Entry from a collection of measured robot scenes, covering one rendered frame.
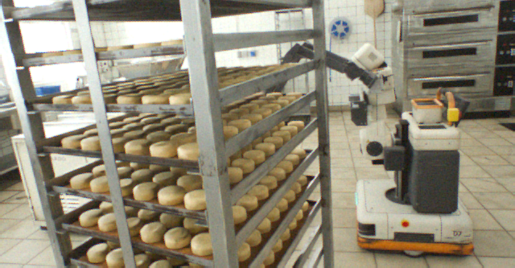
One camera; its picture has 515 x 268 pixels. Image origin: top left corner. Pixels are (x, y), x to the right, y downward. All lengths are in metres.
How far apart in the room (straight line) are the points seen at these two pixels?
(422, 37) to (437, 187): 3.48
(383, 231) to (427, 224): 0.26
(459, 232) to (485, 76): 3.62
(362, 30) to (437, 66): 1.51
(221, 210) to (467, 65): 5.35
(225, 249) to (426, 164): 1.81
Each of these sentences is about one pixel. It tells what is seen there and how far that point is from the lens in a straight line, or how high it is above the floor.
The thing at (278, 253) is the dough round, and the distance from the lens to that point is 0.97.
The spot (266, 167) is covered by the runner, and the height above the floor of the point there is 1.14.
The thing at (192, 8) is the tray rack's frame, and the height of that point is 1.46.
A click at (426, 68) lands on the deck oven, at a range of 5.58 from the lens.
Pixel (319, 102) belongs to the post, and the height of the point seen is 1.21.
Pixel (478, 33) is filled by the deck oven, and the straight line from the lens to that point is 5.75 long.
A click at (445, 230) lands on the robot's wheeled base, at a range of 2.43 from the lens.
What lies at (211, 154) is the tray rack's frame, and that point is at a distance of 0.52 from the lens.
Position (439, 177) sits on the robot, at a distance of 2.31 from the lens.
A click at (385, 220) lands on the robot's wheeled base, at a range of 2.36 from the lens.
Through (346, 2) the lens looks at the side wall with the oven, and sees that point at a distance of 6.40.
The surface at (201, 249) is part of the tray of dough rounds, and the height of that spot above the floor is 1.06.
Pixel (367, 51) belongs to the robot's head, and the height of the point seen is 1.28.
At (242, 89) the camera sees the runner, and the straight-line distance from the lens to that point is 0.64.
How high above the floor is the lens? 1.41
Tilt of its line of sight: 13 degrees down
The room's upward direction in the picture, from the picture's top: 5 degrees counter-clockwise
